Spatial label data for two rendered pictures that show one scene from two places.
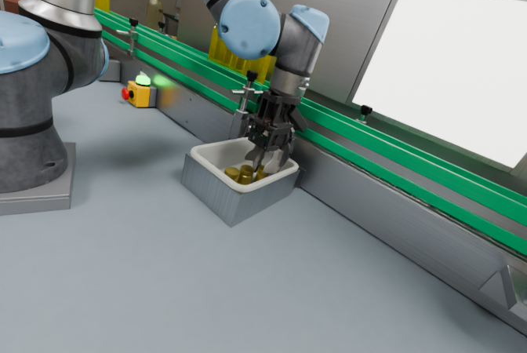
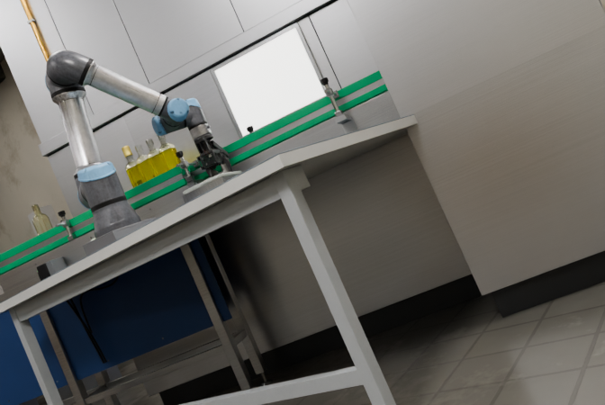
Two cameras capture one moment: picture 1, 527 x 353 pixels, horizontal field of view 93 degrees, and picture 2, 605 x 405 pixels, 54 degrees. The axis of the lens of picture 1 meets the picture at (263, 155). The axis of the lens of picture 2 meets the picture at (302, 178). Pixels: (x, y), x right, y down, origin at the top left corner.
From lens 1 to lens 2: 1.81 m
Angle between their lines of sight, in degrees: 32
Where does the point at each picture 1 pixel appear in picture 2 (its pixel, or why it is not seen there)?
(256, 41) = (184, 109)
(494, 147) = (311, 94)
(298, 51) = (194, 115)
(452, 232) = (319, 129)
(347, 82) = (230, 130)
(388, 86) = (251, 113)
